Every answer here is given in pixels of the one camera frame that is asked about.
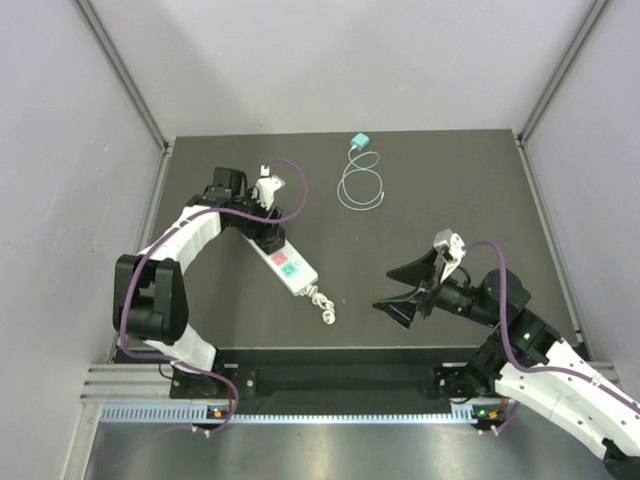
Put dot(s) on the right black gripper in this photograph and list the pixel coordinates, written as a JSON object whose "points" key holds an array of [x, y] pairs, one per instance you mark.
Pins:
{"points": [[419, 272]]}

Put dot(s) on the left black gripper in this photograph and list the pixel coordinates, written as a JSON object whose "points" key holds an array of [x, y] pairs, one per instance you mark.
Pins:
{"points": [[263, 235]]}

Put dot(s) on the white power strip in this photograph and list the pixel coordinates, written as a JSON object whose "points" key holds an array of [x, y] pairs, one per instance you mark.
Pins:
{"points": [[289, 266]]}

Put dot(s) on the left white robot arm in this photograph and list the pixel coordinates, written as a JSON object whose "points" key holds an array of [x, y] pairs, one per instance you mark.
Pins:
{"points": [[150, 300]]}

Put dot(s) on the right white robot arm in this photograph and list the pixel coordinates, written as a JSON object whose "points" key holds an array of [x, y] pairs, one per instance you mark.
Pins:
{"points": [[524, 359]]}

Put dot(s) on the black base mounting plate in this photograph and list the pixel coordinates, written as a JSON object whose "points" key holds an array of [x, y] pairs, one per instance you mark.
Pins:
{"points": [[347, 381]]}

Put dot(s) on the teal charger block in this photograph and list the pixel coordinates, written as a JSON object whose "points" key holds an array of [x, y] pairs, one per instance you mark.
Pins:
{"points": [[359, 142]]}

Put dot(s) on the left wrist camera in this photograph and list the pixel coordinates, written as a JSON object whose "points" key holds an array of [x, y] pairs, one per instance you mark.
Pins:
{"points": [[266, 187]]}

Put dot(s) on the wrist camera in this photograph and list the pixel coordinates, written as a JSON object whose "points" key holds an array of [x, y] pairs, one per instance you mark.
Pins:
{"points": [[266, 187], [450, 251]]}

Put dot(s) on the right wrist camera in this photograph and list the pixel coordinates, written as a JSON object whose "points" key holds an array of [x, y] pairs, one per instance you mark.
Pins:
{"points": [[450, 251]]}

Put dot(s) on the left aluminium frame post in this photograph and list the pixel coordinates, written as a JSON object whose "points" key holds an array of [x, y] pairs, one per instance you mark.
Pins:
{"points": [[94, 23]]}

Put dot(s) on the aluminium frame post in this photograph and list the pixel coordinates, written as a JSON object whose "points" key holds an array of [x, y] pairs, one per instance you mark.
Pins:
{"points": [[578, 41], [94, 23]]}

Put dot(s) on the right aluminium frame post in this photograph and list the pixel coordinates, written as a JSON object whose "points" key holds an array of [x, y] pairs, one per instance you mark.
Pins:
{"points": [[578, 41]]}

